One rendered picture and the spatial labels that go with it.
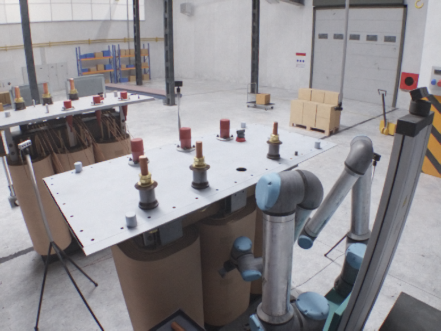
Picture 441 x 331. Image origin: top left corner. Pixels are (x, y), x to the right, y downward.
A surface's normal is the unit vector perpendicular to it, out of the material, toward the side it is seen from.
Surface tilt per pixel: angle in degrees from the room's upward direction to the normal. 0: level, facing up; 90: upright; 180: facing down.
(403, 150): 90
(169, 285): 90
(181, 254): 90
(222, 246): 90
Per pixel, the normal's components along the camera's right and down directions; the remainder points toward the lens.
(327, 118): -0.70, 0.27
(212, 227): -0.18, 0.37
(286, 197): 0.29, 0.20
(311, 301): 0.08, -0.93
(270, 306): -0.54, 0.22
